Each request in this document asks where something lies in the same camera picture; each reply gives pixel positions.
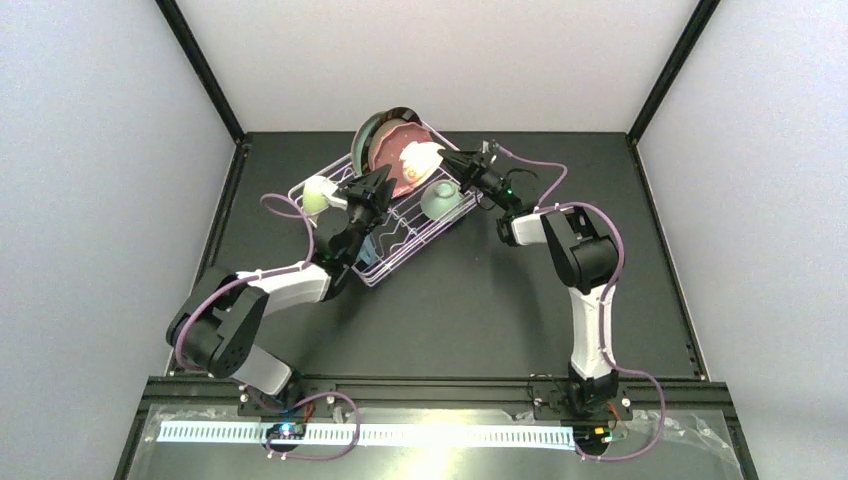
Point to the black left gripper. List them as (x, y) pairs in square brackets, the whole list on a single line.
[(361, 196)]

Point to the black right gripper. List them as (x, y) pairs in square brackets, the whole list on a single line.
[(472, 168)]

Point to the white wire dish rack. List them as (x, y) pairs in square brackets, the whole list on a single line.
[(405, 229)]

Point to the mint green brown bowl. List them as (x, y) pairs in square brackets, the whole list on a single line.
[(439, 198)]

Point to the green ceramic mug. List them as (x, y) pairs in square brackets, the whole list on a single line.
[(319, 194)]

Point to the pink polka dot plate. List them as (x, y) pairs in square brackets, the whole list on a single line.
[(394, 142)]

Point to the blue ceramic mug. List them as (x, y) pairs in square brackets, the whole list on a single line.
[(367, 254)]

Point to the mint green flower plate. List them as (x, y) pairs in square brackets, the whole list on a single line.
[(360, 143)]

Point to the white orange patterned bowl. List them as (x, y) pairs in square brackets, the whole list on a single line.
[(419, 160)]

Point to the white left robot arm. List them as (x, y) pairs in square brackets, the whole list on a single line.
[(215, 330)]

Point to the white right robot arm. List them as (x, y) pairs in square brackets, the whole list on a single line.
[(586, 262)]

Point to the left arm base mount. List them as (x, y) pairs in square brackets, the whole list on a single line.
[(293, 410)]

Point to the white slotted cable duct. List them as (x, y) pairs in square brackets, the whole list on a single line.
[(383, 435)]

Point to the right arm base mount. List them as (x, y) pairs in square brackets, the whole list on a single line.
[(587, 406)]

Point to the black left frame post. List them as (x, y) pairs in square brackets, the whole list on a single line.
[(192, 51)]

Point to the black frame post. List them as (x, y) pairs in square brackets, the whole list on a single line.
[(683, 47), (192, 51)]

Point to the black right frame post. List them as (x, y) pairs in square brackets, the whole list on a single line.
[(683, 47)]

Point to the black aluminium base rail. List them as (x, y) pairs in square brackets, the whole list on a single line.
[(185, 389)]

